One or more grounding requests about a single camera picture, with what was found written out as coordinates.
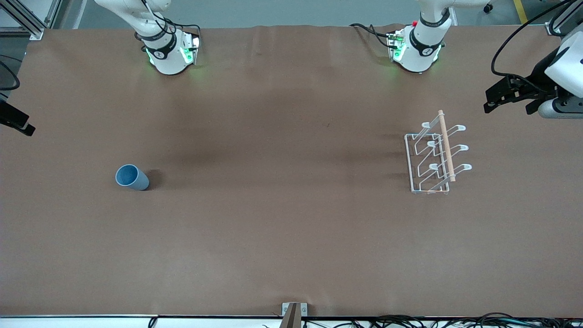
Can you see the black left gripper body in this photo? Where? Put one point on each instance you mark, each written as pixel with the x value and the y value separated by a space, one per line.
pixel 540 73

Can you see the blue plastic cup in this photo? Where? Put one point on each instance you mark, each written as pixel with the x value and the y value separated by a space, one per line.
pixel 136 182

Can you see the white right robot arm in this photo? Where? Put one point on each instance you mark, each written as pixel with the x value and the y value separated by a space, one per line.
pixel 168 59

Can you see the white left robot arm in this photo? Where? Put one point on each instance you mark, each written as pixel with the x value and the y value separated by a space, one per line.
pixel 419 50

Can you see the black chair caster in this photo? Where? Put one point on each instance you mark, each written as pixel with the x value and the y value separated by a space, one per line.
pixel 488 7

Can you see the brown table cover sheet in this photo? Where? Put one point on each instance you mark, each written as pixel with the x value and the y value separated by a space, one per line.
pixel 273 205

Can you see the aluminium frame profile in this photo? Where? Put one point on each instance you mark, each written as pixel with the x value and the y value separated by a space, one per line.
pixel 27 23
pixel 553 29

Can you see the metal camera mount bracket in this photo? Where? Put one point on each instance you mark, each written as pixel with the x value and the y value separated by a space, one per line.
pixel 294 312

